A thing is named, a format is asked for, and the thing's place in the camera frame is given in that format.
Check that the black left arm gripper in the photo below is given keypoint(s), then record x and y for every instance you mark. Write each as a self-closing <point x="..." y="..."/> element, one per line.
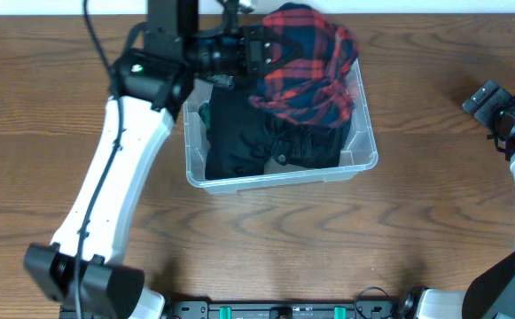
<point x="252" y="53"/>

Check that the red plaid flannel shirt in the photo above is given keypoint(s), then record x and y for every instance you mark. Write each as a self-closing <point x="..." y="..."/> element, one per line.
<point x="312" y="89"/>

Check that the dark green garment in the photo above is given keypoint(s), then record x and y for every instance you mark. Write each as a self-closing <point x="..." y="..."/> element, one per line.
<point x="205" y="114"/>

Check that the black garment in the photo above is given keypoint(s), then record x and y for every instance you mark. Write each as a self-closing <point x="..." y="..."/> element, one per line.
<point x="244" y="139"/>

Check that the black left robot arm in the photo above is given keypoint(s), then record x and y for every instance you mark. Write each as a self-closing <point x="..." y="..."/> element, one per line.
<point x="82" y="267"/>

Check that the clear plastic storage container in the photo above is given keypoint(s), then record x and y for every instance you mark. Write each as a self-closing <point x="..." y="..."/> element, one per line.
<point x="359" y="153"/>

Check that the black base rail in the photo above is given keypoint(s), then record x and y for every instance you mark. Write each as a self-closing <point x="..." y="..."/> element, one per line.
<point x="198" y="309"/>

